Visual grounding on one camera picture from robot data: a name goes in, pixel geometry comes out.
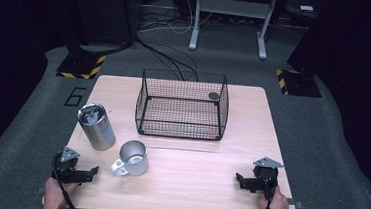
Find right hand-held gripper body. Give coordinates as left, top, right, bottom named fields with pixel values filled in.
left=250, top=155, right=286, bottom=196

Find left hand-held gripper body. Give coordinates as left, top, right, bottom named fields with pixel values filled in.
left=50, top=145, right=85, bottom=185

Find tall stainless steel tumbler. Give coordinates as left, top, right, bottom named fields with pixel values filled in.
left=75, top=101, right=119, bottom=153

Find stainless steel mug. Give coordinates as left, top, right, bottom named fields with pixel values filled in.
left=110, top=138, right=152, bottom=179

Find black wire mesh basket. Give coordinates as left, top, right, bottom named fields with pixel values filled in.
left=133, top=67, right=232, bottom=143

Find person's left hand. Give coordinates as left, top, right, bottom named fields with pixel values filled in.
left=42, top=177, right=80, bottom=209

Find black yellow striped stand base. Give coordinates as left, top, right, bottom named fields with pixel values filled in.
left=55, top=50, right=107, bottom=82
left=274, top=69, right=324, bottom=99

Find black cabinet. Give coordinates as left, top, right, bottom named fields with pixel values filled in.
left=65, top=0, right=140, bottom=48

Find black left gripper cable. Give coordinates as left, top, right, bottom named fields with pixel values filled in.
left=48, top=155, right=88, bottom=209

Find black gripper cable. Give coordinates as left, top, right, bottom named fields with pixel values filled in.
left=253, top=176, right=276, bottom=209
left=48, top=155, right=88, bottom=209

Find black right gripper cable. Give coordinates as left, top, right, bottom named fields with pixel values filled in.
left=253, top=176, right=276, bottom=209

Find black floor cables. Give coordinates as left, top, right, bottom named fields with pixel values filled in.
left=130, top=34, right=203, bottom=83

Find white floor cables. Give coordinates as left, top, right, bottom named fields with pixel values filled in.
left=137, top=0, right=216, bottom=39

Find white metal desk frame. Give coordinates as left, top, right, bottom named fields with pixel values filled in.
left=187, top=0, right=280, bottom=61

